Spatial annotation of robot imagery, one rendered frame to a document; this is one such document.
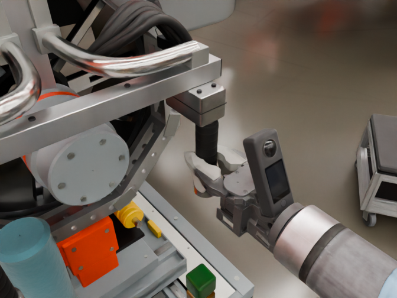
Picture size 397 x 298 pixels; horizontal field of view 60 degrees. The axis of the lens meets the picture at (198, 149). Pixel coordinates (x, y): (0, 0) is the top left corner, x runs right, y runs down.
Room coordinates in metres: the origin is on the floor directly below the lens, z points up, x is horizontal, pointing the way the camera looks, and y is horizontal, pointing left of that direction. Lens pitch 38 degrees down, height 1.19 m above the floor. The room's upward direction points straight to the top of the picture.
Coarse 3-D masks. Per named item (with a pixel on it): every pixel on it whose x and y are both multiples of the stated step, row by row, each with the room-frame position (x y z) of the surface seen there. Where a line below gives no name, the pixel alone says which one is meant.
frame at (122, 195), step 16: (112, 0) 0.58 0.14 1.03; (128, 0) 0.60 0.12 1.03; (160, 32) 0.63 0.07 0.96; (160, 48) 0.64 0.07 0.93; (160, 112) 0.66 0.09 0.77; (176, 112) 0.66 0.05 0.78; (144, 128) 0.66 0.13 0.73; (160, 128) 0.64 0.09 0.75; (176, 128) 0.65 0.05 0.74; (144, 144) 0.65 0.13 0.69; (160, 144) 0.62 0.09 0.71; (144, 160) 0.59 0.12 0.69; (128, 176) 0.58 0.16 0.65; (144, 176) 0.59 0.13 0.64; (112, 192) 0.56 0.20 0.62; (128, 192) 0.56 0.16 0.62; (64, 208) 0.51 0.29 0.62; (80, 208) 0.53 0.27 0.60; (96, 208) 0.51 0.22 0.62; (112, 208) 0.53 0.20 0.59; (0, 224) 0.43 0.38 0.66; (48, 224) 0.49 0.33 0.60; (64, 224) 0.47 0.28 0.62; (80, 224) 0.48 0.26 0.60
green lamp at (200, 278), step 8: (200, 264) 0.35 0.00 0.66; (192, 272) 0.33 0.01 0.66; (200, 272) 0.33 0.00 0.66; (208, 272) 0.33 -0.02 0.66; (192, 280) 0.32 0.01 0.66; (200, 280) 0.31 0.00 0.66; (208, 280) 0.31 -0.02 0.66; (192, 288) 0.31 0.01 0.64; (200, 288) 0.30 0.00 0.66; (208, 288) 0.31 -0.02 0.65; (200, 296) 0.30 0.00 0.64
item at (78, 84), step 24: (96, 0) 0.68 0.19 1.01; (96, 24) 0.84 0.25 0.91; (144, 48) 0.71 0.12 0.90; (0, 72) 0.55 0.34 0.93; (0, 96) 0.57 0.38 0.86; (120, 120) 0.68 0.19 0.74; (0, 168) 0.63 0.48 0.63; (24, 168) 0.65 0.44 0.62; (0, 192) 0.54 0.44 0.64; (24, 192) 0.55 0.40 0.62; (48, 192) 0.56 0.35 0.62; (0, 216) 0.47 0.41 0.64
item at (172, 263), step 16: (144, 224) 0.86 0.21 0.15; (144, 240) 0.78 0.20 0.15; (160, 240) 0.78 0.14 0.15; (160, 256) 0.70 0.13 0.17; (176, 256) 0.71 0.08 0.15; (160, 272) 0.65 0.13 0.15; (176, 272) 0.66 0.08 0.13; (128, 288) 0.59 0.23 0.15; (144, 288) 0.58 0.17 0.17; (160, 288) 0.62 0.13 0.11
